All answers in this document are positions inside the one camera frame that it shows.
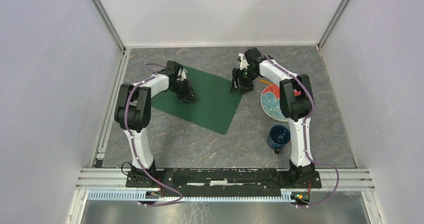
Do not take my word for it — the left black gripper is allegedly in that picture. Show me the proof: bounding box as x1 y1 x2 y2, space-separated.
169 78 199 105

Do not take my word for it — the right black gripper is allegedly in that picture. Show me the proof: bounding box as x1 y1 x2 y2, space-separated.
230 68 260 96

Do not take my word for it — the green rectangular placemat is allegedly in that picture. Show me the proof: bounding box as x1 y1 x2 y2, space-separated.
151 66 242 135

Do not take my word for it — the red teal floral plate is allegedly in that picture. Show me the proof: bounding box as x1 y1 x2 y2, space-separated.
260 84 288 122

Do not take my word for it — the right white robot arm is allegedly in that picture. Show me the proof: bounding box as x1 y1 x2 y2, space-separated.
230 47 317 188

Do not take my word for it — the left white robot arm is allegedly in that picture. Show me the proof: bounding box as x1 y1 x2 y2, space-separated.
114 61 198 188

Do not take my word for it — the yellow pencil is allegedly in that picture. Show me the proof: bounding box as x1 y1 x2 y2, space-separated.
258 79 273 85

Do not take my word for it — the dark blue mug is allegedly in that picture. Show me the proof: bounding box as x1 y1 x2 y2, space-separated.
266 125 291 155

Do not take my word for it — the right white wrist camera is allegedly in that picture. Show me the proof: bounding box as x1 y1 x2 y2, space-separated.
237 53 250 70

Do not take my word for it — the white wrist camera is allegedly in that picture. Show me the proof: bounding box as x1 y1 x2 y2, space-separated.
177 67 187 81
237 53 250 70

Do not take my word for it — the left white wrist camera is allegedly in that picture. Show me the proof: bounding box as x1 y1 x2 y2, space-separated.
177 67 187 81

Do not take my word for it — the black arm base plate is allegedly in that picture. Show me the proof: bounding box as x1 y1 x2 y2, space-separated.
125 168 323 198

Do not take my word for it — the aluminium frame rail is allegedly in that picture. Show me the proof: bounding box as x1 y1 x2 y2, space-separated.
76 168 376 192

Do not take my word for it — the blue slotted cable duct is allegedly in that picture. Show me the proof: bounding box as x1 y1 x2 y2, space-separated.
87 190 310 204

